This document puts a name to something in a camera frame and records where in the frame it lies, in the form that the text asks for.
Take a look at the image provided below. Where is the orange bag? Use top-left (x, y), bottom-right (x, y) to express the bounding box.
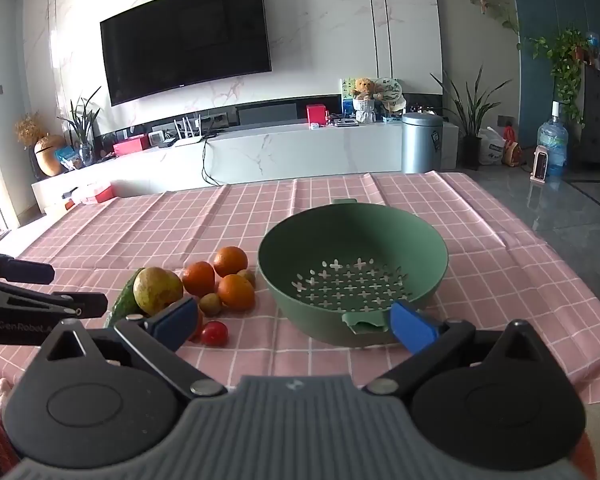
top-left (502, 125), bottom-right (523, 166)

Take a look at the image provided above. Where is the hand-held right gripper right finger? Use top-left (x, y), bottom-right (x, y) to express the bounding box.
top-left (362, 300), bottom-right (556, 401)

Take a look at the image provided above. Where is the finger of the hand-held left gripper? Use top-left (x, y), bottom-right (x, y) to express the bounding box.
top-left (0, 277), bottom-right (109, 321)
top-left (0, 247), bottom-right (56, 286)

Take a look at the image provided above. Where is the blue packet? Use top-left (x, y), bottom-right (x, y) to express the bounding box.
top-left (55, 146), bottom-right (83, 170)

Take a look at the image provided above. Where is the dried flower bunch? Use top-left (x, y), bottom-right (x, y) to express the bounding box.
top-left (14, 112), bottom-right (43, 148)

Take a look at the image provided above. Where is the black flat television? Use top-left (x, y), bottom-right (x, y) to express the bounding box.
top-left (100, 0), bottom-right (273, 107)

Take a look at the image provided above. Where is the red cherry tomato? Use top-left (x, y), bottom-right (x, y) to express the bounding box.
top-left (200, 321), bottom-right (229, 347)

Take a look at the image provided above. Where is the round painted fan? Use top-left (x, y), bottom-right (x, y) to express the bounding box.
top-left (375, 77), bottom-right (406, 111)

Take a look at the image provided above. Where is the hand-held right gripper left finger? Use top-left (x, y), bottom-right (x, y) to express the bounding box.
top-left (30, 296), bottom-right (227, 401)

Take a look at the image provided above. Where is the long-leaved potted plant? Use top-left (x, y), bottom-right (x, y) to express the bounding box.
top-left (430, 65), bottom-right (513, 171)

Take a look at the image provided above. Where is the black power cable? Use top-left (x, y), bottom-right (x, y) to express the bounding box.
top-left (201, 137), bottom-right (231, 188)

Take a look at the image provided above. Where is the brown teddy bear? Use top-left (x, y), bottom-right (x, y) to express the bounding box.
top-left (350, 77), bottom-right (383, 101)

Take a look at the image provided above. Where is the orange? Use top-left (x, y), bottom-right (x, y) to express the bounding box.
top-left (213, 246), bottom-right (249, 278)
top-left (181, 261), bottom-right (216, 298)
top-left (217, 274), bottom-right (256, 311)

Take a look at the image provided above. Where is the plant in glass vase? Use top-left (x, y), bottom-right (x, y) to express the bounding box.
top-left (57, 87), bottom-right (103, 166)

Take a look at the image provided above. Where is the green cucumber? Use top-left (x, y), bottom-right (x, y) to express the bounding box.
top-left (105, 267), bottom-right (146, 328)

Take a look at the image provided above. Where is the small pink appliance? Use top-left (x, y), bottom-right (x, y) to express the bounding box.
top-left (530, 145), bottom-right (551, 181)

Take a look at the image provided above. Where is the trailing pothos plant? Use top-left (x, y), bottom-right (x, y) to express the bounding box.
top-left (530, 27), bottom-right (591, 126)

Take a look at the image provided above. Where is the pink checked tablecloth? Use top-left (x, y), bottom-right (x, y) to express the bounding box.
top-left (17, 170), bottom-right (600, 406)

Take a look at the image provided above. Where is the green plate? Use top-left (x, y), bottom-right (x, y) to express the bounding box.
top-left (257, 199), bottom-right (450, 348)

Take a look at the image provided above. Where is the pink storage box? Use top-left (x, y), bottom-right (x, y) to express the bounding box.
top-left (72, 183), bottom-right (116, 206)

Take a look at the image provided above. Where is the blue water jug with pump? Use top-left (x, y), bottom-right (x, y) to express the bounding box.
top-left (536, 101), bottom-right (569, 177)

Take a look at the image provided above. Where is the grey metal trash bin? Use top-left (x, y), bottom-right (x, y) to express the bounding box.
top-left (401, 112), bottom-right (443, 175)

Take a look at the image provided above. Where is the white marble TV cabinet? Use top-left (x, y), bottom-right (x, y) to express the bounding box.
top-left (30, 120), bottom-right (461, 216)

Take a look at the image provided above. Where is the brown round vase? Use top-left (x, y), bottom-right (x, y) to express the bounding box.
top-left (34, 135), bottom-right (67, 178)

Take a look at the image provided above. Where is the yellow-green pear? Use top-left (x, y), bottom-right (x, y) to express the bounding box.
top-left (132, 266), bottom-right (184, 316)

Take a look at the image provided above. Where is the red tissue box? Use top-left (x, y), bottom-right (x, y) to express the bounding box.
top-left (112, 136), bottom-right (151, 157)

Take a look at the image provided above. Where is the white router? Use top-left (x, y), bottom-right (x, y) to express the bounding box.
top-left (174, 116), bottom-right (204, 147)

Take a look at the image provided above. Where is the white plastic bag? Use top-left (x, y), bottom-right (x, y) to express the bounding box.
top-left (477, 126), bottom-right (506, 166)

